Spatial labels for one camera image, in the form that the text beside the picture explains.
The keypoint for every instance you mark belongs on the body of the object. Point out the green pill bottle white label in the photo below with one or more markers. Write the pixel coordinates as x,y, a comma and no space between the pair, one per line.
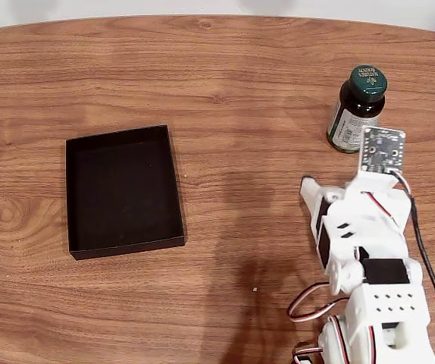
365,83

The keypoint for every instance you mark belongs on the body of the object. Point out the shallow black box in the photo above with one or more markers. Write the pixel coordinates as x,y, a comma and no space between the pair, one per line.
122,193

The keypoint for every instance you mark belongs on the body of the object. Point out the camera board on white mount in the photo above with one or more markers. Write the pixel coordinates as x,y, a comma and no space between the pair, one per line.
382,149

